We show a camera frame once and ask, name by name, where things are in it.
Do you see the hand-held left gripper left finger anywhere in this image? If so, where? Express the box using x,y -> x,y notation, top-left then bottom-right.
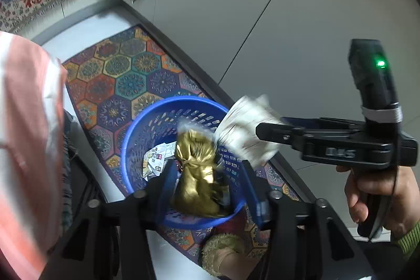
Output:
49,160 -> 179,280

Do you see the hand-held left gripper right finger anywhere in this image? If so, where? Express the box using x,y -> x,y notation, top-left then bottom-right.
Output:
241,159 -> 371,280

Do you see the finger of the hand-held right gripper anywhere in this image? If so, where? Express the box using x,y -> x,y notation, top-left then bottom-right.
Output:
280,116 -> 365,130
255,121 -> 307,149

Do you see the printed paper scrap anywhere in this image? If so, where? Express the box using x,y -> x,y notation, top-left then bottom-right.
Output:
142,141 -> 180,181

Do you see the gold foil wrapper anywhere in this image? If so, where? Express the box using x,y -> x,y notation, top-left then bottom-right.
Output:
171,121 -> 231,219

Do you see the paper bag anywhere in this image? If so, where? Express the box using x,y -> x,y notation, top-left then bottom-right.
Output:
213,94 -> 283,166

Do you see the blue plastic basket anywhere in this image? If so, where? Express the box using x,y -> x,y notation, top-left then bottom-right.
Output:
120,96 -> 246,231

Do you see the person's right forearm green sleeve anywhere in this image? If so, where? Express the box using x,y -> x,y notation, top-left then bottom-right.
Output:
392,223 -> 420,262

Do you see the person's right hand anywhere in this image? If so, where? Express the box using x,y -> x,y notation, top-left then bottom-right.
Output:
336,165 -> 420,239

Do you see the fuzzy brown slipper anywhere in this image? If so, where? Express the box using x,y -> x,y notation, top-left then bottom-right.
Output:
200,232 -> 263,280

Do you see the colourful hexagon floor mat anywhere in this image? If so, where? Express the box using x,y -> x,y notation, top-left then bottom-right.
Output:
62,25 -> 306,267

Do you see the round table, orange striped cloth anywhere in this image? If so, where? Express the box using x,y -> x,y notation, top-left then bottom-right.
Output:
0,31 -> 68,280

